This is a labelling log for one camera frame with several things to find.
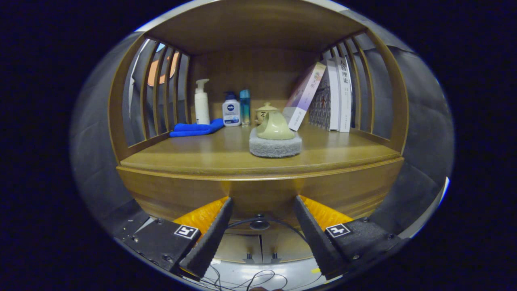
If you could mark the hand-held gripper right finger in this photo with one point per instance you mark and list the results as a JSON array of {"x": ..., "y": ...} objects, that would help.
[{"x": 315, "y": 238}]

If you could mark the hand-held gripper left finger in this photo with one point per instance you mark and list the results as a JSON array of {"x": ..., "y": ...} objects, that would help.
[{"x": 210, "y": 238}]

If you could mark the dark round drawer knob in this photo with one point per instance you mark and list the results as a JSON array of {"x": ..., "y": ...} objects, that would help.
[{"x": 259, "y": 223}]

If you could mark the brown wooden drawer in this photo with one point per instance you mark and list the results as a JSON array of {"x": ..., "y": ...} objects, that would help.
[{"x": 262, "y": 198}]

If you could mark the wooden countertop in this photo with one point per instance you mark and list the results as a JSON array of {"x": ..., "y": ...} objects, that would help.
[{"x": 202, "y": 155}]

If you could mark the brown wooden cabinet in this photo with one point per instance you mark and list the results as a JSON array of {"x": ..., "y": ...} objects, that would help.
[{"x": 258, "y": 28}]

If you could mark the blue folded cloth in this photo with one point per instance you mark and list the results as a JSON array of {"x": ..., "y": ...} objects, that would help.
[{"x": 194, "y": 129}]

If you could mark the white lotion bottle blue cap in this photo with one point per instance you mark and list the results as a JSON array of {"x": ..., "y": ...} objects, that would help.
[{"x": 231, "y": 111}]

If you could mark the dark patterned book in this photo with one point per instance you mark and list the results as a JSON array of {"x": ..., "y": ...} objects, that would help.
[{"x": 321, "y": 107}]

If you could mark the white pump bottle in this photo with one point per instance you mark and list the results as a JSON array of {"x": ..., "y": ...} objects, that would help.
[{"x": 202, "y": 107}]

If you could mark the slim teal bottle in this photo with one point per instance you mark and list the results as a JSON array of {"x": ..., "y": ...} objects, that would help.
[{"x": 244, "y": 107}]

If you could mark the purple and white book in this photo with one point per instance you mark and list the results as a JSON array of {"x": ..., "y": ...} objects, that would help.
[{"x": 303, "y": 101}]

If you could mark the beige lidded tea bowl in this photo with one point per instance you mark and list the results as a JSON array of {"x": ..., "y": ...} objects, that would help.
[{"x": 262, "y": 110}]

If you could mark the plain white book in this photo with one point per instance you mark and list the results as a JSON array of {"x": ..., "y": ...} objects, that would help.
[{"x": 333, "y": 97}]

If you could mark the white book black lettering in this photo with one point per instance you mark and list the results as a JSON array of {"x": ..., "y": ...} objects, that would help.
[{"x": 345, "y": 97}]

